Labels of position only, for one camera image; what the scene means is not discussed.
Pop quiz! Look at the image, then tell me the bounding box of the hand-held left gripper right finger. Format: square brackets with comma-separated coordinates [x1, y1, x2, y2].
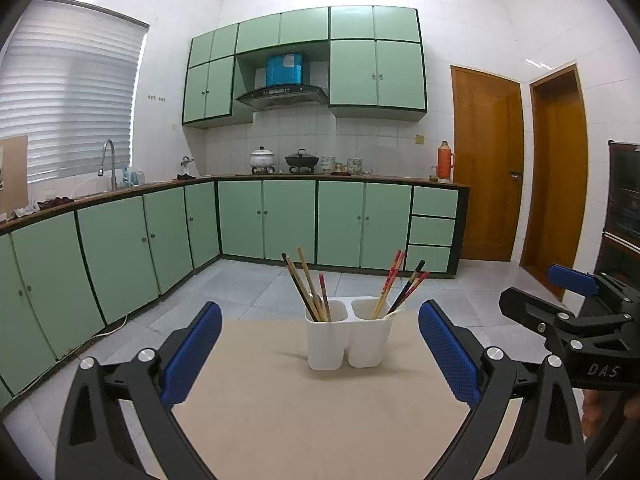
[418, 300, 586, 480]

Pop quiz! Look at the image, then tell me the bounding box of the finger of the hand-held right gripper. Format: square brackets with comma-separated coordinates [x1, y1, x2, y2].
[546, 265, 609, 302]
[499, 287, 637, 357]

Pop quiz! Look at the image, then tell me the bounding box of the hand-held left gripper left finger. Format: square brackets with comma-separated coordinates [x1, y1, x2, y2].
[55, 301, 223, 480]

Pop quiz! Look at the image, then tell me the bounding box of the black chopstick with red tip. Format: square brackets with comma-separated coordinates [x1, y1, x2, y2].
[394, 271, 430, 315]

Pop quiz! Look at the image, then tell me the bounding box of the red patterned chopstick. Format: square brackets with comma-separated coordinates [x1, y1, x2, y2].
[371, 250, 402, 320]
[379, 254, 406, 319]

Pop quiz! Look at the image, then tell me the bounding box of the white utensil holder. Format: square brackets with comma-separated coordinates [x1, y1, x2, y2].
[305, 296, 396, 371]

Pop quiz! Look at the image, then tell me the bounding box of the black chopstick with gold band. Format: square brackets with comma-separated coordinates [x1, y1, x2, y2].
[281, 253, 322, 322]

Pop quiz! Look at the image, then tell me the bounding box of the thin red chopstick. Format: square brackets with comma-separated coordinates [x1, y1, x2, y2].
[318, 273, 332, 322]

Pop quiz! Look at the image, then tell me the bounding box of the bamboo chopstick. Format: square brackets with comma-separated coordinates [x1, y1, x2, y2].
[297, 246, 327, 321]

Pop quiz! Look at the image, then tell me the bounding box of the person's right hand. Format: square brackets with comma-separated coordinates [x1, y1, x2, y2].
[582, 388, 640, 438]

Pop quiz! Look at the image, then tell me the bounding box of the wooden door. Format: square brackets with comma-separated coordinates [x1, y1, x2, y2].
[450, 64, 526, 262]
[520, 63, 590, 303]

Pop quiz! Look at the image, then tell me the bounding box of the dark glass-door cabinet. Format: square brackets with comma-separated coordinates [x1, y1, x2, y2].
[592, 140, 640, 286]

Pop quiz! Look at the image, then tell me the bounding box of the orange thermos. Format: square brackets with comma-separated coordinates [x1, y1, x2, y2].
[436, 141, 456, 183]

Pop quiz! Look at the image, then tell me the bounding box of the green base cabinet unit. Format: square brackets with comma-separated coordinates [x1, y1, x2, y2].
[0, 177, 471, 408]

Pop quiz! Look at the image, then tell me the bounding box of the white cooking pot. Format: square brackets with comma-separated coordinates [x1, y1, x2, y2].
[249, 146, 276, 174]

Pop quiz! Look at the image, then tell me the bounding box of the brown kitchen countertop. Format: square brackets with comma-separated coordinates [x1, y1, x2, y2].
[0, 174, 471, 235]

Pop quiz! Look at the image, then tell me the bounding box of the chrome kitchen faucet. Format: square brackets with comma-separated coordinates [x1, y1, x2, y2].
[97, 139, 120, 191]

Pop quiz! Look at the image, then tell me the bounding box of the black wok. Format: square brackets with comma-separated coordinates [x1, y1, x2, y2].
[285, 148, 321, 174]

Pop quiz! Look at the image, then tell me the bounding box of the brown cardboard board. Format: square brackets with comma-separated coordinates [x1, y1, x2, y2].
[0, 135, 30, 216]

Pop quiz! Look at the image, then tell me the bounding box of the black range hood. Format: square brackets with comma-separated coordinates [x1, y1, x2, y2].
[235, 84, 330, 112]

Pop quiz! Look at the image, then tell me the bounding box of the white window blind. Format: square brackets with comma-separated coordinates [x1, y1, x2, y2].
[0, 0, 150, 183]

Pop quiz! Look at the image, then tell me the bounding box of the blue box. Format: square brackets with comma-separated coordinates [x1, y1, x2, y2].
[265, 52, 305, 87]

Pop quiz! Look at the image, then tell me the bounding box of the green wall cabinet unit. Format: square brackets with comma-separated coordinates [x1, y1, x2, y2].
[181, 5, 428, 129]

